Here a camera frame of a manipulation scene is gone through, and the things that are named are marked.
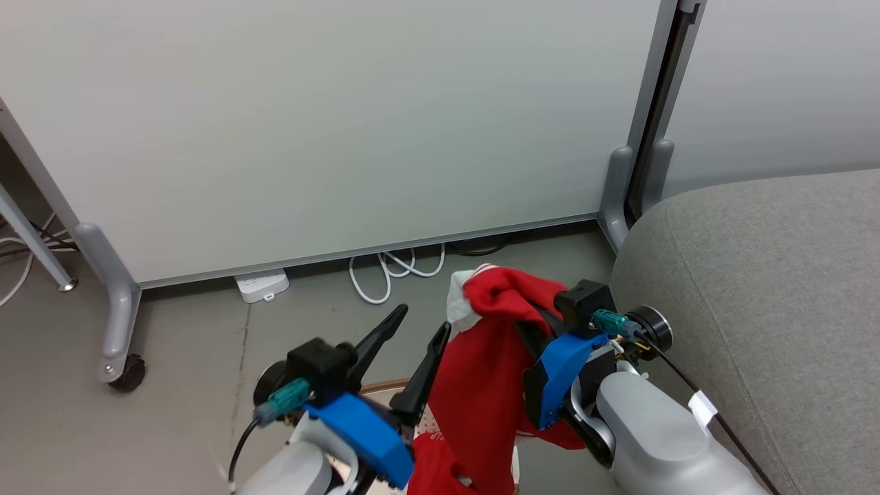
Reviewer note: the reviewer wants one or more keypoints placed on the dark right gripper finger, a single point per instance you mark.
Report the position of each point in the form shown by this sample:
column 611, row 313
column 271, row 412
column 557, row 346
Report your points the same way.
column 537, row 333

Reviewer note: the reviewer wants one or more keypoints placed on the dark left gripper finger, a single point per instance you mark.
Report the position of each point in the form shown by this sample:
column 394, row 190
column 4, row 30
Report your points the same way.
column 379, row 338
column 426, row 375

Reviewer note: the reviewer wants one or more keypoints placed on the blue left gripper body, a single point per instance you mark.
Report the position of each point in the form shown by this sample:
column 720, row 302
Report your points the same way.
column 364, row 430

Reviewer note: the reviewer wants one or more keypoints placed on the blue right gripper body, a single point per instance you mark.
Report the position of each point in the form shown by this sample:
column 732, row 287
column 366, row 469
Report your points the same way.
column 560, row 371

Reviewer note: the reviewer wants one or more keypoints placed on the red garment with white trim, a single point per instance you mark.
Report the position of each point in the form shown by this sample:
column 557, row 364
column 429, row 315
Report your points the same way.
column 481, row 385

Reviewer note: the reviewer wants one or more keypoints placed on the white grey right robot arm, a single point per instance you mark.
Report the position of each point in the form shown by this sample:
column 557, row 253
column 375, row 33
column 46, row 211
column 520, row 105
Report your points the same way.
column 653, row 440

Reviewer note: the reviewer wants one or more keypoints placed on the cream perforated laundry basket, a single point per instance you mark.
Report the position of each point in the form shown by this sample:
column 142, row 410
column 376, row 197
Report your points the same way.
column 385, row 387

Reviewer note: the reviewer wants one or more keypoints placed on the white power strip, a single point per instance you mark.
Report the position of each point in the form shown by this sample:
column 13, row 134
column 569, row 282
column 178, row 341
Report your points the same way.
column 262, row 284

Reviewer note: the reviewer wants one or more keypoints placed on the grey fabric sofa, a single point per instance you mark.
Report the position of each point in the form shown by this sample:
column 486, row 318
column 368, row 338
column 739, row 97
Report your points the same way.
column 770, row 295

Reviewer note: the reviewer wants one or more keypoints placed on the wide white partition panel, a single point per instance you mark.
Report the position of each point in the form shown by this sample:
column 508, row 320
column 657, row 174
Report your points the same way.
column 309, row 124

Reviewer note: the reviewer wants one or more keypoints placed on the black caster wheel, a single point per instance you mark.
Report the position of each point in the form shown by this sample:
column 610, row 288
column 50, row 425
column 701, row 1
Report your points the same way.
column 130, row 375

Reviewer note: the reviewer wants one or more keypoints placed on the narrow white partition panel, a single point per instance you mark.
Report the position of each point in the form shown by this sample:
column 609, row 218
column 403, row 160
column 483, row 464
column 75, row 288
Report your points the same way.
column 777, row 82

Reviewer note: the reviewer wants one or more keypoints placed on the grey metal table leg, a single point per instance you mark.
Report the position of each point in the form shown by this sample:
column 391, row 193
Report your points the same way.
column 34, row 240

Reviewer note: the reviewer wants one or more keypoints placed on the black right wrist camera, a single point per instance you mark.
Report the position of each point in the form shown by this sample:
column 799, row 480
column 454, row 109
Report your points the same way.
column 584, row 302

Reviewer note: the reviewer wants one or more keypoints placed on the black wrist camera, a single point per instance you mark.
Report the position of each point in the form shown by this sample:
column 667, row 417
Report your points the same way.
column 320, row 364
column 584, row 302

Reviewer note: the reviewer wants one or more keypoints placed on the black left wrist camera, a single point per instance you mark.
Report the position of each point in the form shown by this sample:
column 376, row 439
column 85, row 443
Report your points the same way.
column 320, row 364

